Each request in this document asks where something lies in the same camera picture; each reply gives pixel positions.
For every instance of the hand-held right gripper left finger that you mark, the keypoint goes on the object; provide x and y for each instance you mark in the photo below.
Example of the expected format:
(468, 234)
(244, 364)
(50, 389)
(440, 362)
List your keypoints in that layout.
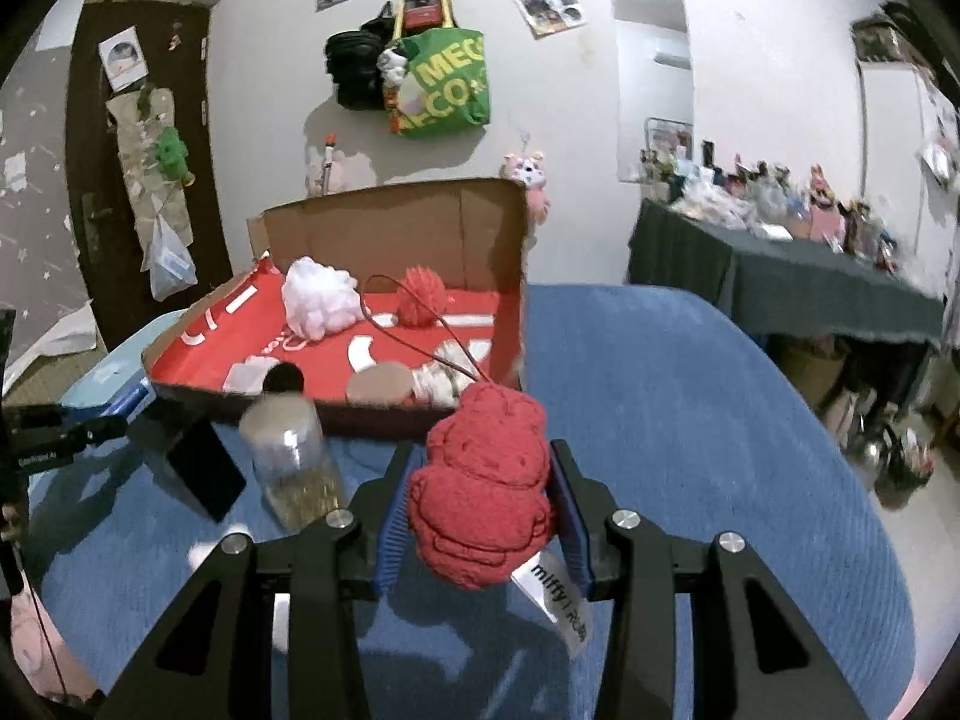
(394, 532)

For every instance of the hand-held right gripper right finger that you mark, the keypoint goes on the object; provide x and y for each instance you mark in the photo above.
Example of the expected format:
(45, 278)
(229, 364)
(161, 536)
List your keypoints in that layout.
(574, 532)

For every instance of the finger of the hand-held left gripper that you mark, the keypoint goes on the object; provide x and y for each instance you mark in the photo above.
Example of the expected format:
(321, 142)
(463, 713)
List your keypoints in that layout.
(82, 433)

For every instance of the beige round powder puff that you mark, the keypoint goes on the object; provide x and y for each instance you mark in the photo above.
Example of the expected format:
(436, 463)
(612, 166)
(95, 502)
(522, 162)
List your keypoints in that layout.
(379, 384)

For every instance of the white crochet scrunchie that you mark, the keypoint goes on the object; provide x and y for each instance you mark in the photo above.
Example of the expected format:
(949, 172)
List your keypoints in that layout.
(442, 375)

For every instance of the black scrunchie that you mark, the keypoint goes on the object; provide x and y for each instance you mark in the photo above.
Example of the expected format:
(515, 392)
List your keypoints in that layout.
(283, 379)

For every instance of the cardboard box with red lining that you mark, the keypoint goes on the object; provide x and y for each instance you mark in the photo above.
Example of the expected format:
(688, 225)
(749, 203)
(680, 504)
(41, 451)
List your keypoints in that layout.
(420, 232)

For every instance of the light blue plastic box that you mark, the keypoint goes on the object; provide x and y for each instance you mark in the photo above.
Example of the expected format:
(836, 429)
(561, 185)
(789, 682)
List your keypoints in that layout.
(105, 390)

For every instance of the glass jar with metal lid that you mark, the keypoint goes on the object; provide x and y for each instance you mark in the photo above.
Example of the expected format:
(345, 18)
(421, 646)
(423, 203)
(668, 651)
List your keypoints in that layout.
(296, 465)

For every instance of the dark patterned box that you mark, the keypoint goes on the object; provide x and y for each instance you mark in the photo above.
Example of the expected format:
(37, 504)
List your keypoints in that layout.
(206, 465)

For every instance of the clear plastic bag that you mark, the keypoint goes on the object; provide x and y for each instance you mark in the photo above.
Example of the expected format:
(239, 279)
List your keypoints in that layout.
(169, 262)

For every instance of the red mesh bath puff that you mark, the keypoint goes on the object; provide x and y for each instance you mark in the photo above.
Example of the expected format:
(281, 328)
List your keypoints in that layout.
(421, 296)

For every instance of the white mesh bath puff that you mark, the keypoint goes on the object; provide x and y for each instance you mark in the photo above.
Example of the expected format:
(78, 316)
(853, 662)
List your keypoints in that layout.
(319, 298)

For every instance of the dark brown door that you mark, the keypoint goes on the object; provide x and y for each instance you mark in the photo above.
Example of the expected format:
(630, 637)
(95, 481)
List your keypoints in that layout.
(90, 165)

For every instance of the beige hanging organizer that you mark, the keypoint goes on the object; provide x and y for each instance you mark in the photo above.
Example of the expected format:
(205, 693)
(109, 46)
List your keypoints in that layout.
(139, 157)

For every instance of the green plush toy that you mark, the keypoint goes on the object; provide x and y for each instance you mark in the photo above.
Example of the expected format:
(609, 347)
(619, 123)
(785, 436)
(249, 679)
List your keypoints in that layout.
(172, 154)

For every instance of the table with dark green cloth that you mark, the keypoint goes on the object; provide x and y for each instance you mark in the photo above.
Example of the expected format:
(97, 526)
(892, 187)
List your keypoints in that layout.
(787, 285)

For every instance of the pink pig plush toy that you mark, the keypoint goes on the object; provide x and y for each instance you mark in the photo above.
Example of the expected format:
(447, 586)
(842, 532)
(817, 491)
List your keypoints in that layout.
(531, 184)

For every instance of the pale pink plush toy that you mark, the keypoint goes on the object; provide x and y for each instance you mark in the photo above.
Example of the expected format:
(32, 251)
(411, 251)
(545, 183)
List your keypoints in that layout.
(326, 169)

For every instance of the photo on door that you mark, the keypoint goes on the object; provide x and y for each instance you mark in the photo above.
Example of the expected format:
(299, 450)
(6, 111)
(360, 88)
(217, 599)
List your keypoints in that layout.
(122, 55)

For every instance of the row of cosmetics and figurines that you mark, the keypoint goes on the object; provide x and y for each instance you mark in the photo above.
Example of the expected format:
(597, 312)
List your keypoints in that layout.
(765, 195)

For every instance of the green tote bag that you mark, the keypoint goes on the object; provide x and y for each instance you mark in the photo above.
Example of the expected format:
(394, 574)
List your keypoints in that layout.
(450, 90)

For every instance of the black bag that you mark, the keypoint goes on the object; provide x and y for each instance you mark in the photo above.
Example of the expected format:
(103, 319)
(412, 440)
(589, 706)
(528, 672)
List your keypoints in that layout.
(356, 60)

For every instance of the black and white plush toy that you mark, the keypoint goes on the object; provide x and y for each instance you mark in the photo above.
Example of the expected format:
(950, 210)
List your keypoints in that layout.
(394, 66)

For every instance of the white cabinet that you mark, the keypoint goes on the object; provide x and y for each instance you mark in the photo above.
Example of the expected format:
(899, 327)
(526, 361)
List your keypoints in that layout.
(900, 150)

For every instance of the red and yellow bag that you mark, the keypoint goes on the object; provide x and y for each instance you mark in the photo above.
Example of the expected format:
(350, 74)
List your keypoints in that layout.
(424, 6)

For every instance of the wall mirror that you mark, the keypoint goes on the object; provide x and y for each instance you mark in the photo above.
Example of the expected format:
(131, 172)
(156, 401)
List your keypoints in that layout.
(652, 82)

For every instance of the wall photo poster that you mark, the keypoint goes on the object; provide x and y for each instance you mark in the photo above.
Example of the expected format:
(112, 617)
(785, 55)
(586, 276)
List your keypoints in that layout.
(546, 1)

